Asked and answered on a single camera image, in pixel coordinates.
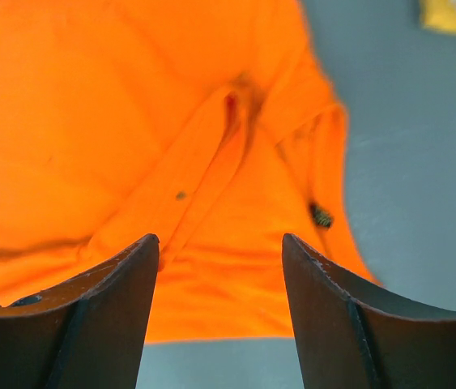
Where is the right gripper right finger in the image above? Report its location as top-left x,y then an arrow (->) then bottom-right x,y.
282,234 -> 456,388

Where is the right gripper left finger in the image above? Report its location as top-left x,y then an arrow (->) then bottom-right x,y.
0,234 -> 159,388

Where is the orange t shirt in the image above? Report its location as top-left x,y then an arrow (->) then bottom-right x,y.
0,1 -> 372,342

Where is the folded yellow t shirt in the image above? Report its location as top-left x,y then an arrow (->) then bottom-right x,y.
419,0 -> 456,36

